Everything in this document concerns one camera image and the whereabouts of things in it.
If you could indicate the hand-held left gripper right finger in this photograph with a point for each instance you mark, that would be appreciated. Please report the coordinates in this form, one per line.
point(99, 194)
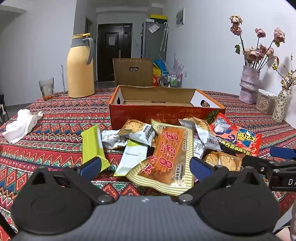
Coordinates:
point(200, 168)

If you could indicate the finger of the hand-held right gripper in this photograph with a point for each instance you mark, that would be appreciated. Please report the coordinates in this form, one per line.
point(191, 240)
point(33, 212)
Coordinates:
point(259, 163)
point(283, 153)

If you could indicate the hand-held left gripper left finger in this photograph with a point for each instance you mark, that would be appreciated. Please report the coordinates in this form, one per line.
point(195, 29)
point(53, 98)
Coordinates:
point(91, 168)

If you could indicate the tan and white biscuit packet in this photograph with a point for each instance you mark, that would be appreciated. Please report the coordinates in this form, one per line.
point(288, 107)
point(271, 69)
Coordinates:
point(136, 129)
point(198, 148)
point(203, 132)
point(222, 160)
point(187, 122)

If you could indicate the green wafer packet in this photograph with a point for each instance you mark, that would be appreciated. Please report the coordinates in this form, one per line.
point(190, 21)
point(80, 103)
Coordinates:
point(91, 143)

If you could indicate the red cartoon snack packet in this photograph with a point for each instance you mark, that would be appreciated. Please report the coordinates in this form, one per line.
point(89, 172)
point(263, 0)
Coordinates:
point(240, 139)

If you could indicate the large orange strips packet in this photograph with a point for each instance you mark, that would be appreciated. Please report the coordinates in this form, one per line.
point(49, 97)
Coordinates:
point(166, 157)

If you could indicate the small white packet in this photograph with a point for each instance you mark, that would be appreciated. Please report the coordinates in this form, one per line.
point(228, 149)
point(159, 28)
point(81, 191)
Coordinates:
point(112, 139)

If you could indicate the white and green packet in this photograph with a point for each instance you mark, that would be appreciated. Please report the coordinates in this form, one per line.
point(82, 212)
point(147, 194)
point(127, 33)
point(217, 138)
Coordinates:
point(131, 157)

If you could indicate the orange cardboard box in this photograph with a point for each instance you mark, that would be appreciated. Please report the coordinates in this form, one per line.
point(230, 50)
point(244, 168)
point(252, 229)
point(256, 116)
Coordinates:
point(138, 113)

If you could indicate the speckled small vase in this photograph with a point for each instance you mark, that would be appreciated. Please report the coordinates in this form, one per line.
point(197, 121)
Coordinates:
point(280, 106)

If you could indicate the clear grain container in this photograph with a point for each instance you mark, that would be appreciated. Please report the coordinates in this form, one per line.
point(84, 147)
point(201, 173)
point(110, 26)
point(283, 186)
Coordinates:
point(266, 103)

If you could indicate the pink ribbed vase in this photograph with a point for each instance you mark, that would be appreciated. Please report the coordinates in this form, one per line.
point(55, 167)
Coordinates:
point(249, 85)

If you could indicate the yellow flower twigs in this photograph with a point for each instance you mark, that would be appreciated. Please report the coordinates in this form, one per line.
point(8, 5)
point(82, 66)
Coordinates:
point(289, 76)

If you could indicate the white cloth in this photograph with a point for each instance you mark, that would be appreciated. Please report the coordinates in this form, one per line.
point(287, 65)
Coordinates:
point(19, 125)

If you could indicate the glass cup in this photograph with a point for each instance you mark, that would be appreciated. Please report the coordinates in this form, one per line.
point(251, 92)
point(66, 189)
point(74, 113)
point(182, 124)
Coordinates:
point(46, 89)

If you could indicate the yellow thermos jug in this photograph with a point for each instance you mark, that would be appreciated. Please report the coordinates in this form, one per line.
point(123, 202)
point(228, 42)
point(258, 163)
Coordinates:
point(79, 69)

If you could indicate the pink feather decoration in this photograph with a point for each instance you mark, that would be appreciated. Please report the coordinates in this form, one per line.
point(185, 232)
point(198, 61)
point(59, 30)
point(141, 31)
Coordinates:
point(175, 66)

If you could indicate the dried pink roses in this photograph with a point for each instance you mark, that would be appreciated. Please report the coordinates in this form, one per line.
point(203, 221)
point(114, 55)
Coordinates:
point(252, 53)

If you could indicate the black folding chair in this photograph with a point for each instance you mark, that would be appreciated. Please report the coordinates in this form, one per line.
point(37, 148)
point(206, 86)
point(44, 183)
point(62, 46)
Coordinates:
point(2, 106)

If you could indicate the blue plastic item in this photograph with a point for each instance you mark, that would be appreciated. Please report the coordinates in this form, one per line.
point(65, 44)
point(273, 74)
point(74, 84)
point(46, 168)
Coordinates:
point(159, 64)

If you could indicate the dark entrance door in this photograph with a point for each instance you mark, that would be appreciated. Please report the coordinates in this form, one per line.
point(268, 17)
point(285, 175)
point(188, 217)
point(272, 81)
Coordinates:
point(111, 58)

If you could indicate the grey refrigerator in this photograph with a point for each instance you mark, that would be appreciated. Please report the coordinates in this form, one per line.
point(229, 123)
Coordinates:
point(150, 44)

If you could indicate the white folded umbrella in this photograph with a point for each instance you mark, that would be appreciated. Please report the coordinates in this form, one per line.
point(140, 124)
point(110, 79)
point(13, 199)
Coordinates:
point(164, 37)

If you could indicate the yellow box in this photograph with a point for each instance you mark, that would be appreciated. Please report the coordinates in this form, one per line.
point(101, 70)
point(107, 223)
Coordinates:
point(158, 18)

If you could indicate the wall electrical panel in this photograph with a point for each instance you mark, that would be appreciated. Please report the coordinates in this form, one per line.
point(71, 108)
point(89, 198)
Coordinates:
point(180, 17)

